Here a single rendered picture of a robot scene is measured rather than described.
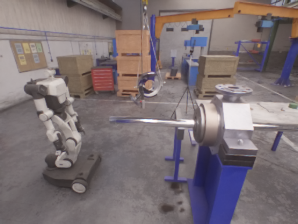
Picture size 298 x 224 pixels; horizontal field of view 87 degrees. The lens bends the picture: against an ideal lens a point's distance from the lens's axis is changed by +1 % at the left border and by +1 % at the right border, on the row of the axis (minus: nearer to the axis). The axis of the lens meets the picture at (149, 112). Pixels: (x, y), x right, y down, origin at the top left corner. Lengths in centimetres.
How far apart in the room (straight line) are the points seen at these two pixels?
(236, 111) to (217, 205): 76
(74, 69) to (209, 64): 435
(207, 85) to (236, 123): 444
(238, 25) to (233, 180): 1438
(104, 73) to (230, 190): 518
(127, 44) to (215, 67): 289
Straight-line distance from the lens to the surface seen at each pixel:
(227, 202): 154
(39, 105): 187
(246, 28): 1549
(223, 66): 573
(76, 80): 581
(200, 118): 129
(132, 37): 539
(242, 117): 130
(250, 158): 126
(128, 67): 545
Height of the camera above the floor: 173
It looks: 24 degrees down
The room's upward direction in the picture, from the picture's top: straight up
